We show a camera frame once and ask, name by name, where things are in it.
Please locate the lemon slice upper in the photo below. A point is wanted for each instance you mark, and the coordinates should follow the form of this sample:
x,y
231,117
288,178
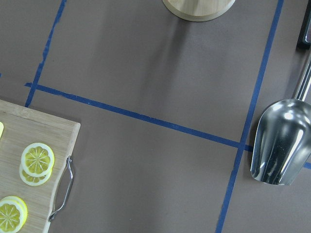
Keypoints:
x,y
37,159

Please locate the lemon slice under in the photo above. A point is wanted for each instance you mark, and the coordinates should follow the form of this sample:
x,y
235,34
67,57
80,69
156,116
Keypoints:
x,y
33,181

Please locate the yellow plastic knife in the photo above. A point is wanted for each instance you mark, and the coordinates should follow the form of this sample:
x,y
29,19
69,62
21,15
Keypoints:
x,y
1,129

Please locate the lemon slice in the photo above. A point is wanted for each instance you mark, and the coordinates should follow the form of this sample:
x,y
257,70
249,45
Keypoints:
x,y
13,214
37,159

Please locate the black glass rack tray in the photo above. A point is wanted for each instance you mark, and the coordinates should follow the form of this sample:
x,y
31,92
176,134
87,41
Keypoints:
x,y
303,40

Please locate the wooden mug tree stand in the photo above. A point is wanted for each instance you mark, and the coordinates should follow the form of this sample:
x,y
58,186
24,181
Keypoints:
x,y
198,10

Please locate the metal scoop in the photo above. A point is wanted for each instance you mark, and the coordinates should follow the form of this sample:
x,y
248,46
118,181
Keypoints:
x,y
283,137

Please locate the lemon slice lower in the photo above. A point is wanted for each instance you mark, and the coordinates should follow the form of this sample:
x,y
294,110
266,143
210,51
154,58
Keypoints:
x,y
13,214

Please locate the bamboo cutting board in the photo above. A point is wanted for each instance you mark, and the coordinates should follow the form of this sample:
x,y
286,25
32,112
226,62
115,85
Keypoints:
x,y
22,127

